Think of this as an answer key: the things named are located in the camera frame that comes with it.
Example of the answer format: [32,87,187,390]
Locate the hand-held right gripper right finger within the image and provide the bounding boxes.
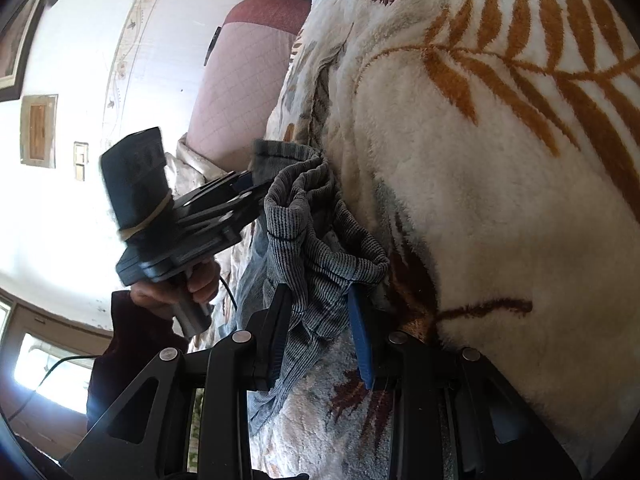
[346,286,583,480]

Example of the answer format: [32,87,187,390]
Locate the person's left forearm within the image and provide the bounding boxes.
[86,290,193,443]

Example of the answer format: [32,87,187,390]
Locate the wall plaque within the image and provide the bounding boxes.
[20,93,59,169]

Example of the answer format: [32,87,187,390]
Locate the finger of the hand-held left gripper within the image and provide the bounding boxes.
[176,181,273,235]
[190,171,257,207]

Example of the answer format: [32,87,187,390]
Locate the pink sofa backrest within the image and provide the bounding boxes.
[190,0,313,173]

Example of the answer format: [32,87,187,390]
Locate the grey denim pants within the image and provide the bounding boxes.
[235,137,391,436]

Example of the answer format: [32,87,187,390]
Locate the black cable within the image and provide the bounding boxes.
[7,276,241,421]

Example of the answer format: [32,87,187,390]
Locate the black phone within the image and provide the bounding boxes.
[203,25,222,67]

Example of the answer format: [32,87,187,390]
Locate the leaf print blanket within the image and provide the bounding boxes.
[187,0,640,480]

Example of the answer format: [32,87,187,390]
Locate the white floral pillow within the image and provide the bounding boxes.
[164,132,263,291]

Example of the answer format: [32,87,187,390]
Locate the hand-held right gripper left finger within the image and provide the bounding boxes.
[60,285,296,480]

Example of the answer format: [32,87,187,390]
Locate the person's left hand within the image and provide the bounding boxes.
[129,259,222,322]

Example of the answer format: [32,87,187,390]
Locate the framed wall picture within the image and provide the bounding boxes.
[0,0,48,103]

